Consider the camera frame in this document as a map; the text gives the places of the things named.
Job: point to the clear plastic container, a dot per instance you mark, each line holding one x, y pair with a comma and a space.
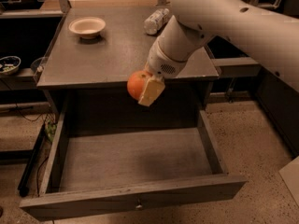
38, 66

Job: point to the black floor bar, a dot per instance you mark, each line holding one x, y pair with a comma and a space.
22, 188

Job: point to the grey wooden cabinet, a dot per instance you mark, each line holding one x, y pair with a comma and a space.
104, 62

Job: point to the clear plastic water bottle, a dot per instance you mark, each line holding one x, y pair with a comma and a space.
156, 21

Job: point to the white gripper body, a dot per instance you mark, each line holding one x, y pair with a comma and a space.
163, 63

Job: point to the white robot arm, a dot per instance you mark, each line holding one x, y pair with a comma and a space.
269, 38

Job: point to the blue patterned bowl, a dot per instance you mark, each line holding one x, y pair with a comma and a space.
9, 65

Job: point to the orange fruit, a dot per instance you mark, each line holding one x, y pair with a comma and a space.
136, 83

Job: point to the white paper bowl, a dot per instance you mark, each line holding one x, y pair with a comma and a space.
87, 27

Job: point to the open grey top drawer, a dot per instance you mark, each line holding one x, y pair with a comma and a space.
108, 151

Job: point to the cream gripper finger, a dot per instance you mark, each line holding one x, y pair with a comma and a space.
153, 88

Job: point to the grey side shelf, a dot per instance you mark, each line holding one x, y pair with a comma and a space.
237, 67

